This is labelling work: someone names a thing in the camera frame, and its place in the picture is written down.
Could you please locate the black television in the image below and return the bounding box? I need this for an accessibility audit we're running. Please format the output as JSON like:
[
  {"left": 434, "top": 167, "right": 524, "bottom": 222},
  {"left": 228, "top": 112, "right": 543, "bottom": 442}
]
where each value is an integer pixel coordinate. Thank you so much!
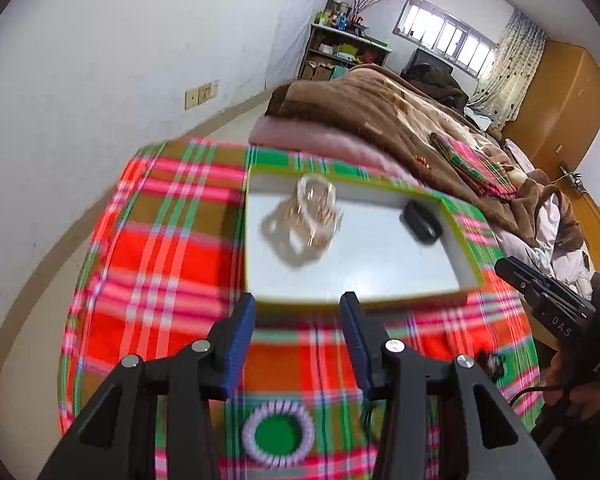
[{"left": 402, "top": 47, "right": 453, "bottom": 81}]

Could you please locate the wooden wardrobe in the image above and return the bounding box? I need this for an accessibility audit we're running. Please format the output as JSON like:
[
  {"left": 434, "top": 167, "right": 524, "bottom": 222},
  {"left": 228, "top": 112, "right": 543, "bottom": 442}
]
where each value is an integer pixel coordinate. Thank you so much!
[{"left": 500, "top": 40, "right": 600, "bottom": 176}]

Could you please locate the dark coat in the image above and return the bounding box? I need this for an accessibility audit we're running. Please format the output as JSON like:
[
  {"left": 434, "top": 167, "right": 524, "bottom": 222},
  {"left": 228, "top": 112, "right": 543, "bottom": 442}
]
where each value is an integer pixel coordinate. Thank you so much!
[{"left": 405, "top": 62, "right": 470, "bottom": 113}]

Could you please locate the wooden shelf unit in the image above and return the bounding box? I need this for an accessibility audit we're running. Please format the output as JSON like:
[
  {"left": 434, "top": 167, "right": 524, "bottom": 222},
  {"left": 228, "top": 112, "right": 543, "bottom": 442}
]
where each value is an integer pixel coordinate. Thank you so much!
[{"left": 300, "top": 22, "right": 393, "bottom": 81}]

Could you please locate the black cable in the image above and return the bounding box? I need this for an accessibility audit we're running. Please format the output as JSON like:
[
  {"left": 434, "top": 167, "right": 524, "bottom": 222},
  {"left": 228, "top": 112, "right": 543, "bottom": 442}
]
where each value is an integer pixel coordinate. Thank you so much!
[{"left": 507, "top": 384, "right": 551, "bottom": 407}]

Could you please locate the purple spiral hair tie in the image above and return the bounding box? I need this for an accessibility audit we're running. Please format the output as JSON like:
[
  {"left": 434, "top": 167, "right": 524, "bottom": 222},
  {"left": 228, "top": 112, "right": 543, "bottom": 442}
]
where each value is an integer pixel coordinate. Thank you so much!
[{"left": 242, "top": 401, "right": 315, "bottom": 468}]

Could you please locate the pink quilt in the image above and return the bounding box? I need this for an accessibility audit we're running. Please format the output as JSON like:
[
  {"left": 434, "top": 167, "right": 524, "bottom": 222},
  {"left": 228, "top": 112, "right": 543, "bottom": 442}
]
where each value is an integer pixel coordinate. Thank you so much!
[{"left": 248, "top": 116, "right": 426, "bottom": 186}]

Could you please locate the wall socket panel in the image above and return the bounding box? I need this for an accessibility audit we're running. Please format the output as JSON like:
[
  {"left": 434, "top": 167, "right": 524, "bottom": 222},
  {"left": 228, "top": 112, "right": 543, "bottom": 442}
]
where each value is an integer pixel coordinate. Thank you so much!
[{"left": 185, "top": 80, "right": 221, "bottom": 110}]

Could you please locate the brown plush blanket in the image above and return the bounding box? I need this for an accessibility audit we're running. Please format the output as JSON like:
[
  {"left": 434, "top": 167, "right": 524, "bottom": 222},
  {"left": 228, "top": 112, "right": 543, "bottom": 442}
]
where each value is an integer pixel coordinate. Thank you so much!
[{"left": 266, "top": 66, "right": 583, "bottom": 251}]

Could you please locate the patterned curtain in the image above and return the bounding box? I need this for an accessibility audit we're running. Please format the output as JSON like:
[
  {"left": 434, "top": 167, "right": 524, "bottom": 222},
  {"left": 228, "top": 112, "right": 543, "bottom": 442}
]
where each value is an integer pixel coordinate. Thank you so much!
[{"left": 472, "top": 8, "right": 548, "bottom": 131}]

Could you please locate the person's right hand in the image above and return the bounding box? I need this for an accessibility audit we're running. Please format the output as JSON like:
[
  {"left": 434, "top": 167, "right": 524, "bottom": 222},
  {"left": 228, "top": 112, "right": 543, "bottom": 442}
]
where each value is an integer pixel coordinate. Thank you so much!
[{"left": 544, "top": 352, "right": 600, "bottom": 423}]

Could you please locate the black wristband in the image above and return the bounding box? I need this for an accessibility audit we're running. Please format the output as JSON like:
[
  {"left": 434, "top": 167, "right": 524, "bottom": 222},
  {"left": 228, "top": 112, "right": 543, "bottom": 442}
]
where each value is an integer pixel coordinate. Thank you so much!
[{"left": 400, "top": 201, "right": 445, "bottom": 246}]

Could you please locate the row of bottles and jars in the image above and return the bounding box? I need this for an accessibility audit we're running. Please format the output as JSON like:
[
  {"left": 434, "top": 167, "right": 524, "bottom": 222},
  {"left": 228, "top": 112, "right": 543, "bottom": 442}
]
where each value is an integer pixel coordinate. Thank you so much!
[{"left": 314, "top": 0, "right": 368, "bottom": 33}]

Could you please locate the white bedding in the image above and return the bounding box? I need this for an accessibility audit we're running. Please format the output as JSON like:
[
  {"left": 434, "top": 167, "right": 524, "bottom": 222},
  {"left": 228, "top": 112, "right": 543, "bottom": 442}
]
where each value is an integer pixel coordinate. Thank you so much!
[{"left": 500, "top": 140, "right": 596, "bottom": 296}]

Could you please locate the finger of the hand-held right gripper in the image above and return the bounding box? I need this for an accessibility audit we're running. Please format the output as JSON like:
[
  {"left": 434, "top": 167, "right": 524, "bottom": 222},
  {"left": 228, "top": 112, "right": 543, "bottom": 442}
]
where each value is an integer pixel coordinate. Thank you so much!
[
  {"left": 502, "top": 256, "right": 597, "bottom": 307},
  {"left": 494, "top": 261, "right": 545, "bottom": 313}
]

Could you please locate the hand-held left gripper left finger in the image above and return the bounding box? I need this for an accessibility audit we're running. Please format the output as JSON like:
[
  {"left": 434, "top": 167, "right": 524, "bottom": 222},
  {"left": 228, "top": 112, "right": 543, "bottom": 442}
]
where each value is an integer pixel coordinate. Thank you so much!
[{"left": 37, "top": 292, "right": 257, "bottom": 480}]

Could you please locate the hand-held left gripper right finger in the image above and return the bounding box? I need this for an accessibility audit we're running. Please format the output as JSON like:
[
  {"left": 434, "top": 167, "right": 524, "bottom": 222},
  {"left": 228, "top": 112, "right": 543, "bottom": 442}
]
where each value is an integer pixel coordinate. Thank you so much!
[{"left": 340, "top": 291, "right": 556, "bottom": 480}]

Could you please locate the wooden bedside cabinet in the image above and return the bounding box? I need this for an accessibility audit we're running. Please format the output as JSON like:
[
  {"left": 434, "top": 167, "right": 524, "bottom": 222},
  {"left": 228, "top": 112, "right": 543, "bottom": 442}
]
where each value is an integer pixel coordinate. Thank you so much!
[{"left": 555, "top": 170, "right": 600, "bottom": 271}]

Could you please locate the white tray with green rim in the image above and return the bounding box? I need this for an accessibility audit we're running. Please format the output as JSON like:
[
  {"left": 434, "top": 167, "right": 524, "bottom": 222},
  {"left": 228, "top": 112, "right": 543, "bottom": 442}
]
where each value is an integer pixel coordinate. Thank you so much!
[{"left": 242, "top": 167, "right": 486, "bottom": 308}]

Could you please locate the barred window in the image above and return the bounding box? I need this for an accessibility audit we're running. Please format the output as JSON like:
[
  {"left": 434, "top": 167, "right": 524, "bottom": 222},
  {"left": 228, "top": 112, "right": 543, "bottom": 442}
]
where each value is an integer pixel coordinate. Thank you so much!
[{"left": 392, "top": 0, "right": 498, "bottom": 78}]

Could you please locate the folded plaid cloth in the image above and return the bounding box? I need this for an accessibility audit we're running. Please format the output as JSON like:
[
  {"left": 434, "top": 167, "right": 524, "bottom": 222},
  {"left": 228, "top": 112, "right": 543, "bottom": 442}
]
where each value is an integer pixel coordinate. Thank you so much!
[{"left": 428, "top": 132, "right": 518, "bottom": 200}]

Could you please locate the red green plaid cloth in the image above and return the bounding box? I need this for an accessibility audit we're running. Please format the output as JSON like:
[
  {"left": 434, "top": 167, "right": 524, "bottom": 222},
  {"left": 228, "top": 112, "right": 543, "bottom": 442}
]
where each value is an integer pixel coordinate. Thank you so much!
[{"left": 57, "top": 139, "right": 543, "bottom": 480}]

